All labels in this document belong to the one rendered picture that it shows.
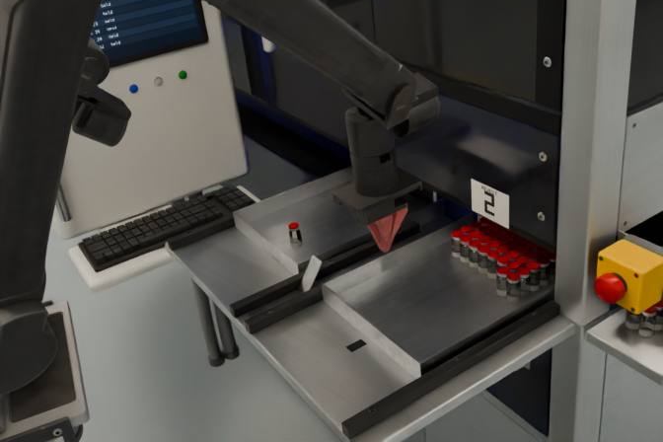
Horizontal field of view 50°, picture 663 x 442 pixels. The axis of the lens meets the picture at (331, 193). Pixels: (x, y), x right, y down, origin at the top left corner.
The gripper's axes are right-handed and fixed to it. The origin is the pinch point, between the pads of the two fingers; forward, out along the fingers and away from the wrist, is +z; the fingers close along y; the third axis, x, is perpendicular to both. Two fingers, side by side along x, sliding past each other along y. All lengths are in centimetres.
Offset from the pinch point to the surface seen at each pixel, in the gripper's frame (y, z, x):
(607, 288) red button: 22.7, 9.0, -18.5
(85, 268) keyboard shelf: -28, 28, 74
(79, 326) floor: -26, 109, 177
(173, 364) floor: -6, 109, 131
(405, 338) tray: 4.1, 20.8, 3.1
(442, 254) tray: 23.8, 21.4, 17.3
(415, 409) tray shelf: -4.0, 20.7, -9.2
